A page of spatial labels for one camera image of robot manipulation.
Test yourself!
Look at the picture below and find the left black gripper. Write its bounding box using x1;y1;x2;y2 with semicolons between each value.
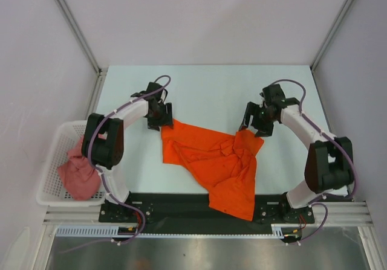
147;102;173;132

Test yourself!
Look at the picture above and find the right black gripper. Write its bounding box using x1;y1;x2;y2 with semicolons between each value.
239;101;276;138

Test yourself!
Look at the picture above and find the orange t shirt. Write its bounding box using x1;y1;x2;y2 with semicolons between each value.
161;120;264;221

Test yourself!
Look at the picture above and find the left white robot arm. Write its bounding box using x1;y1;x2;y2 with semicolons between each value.
82;81;174;222

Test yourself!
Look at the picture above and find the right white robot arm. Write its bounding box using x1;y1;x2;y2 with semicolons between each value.
239;81;357;222

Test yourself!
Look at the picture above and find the pink t shirt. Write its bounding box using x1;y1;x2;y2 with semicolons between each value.
57;135;101;201

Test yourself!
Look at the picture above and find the white plastic basket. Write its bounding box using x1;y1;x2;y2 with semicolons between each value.
36;120;105;207

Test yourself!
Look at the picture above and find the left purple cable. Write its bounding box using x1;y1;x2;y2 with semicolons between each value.
59;75;172;254

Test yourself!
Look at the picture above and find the white cable duct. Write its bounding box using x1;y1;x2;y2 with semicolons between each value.
56;223;305;239

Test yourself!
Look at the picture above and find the aluminium frame rail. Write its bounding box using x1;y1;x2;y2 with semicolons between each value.
43;202;373;227

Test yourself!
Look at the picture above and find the left aluminium frame post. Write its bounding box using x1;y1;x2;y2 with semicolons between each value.
54;0;107;119

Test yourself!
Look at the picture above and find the aluminium frame post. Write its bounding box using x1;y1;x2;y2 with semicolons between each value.
310;0;356;74
54;0;107;119

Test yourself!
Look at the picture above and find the right aluminium frame post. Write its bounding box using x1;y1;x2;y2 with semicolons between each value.
310;0;356;74

